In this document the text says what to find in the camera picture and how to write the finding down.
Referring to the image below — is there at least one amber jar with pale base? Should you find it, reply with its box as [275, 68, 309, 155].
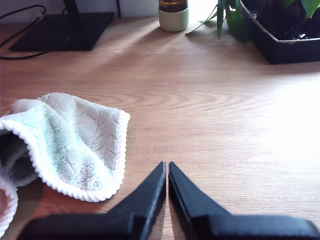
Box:
[157, 0, 190, 33]

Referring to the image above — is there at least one green leafy houseplant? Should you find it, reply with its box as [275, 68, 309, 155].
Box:
[184, 0, 320, 43]

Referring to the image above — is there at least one fluffy white mint tea towel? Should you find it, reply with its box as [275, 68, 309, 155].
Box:
[0, 92, 131, 236]

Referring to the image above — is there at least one black rectangular planter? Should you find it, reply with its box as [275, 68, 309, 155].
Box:
[239, 0, 320, 65]

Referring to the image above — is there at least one large black monitor with stand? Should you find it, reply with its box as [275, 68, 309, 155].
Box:
[9, 0, 115, 52]

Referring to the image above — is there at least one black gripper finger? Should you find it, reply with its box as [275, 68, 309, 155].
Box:
[168, 161, 228, 240]
[106, 161, 167, 240]

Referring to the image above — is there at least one thin black USB cable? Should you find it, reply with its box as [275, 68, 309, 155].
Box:
[0, 4, 51, 61]

